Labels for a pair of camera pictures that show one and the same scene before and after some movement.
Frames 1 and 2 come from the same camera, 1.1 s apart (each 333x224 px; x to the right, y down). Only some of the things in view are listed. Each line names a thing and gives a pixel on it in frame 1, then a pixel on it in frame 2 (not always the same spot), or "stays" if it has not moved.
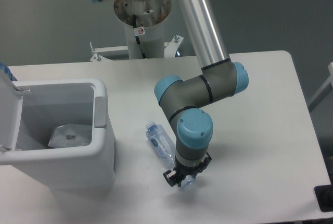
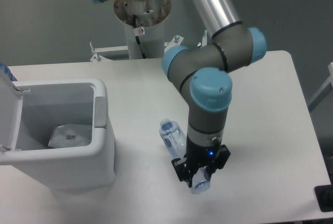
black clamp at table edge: (324, 195) stays
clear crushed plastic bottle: (162, 141) -> (175, 139)
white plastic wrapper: (71, 135) stays
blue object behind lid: (7, 71) stays
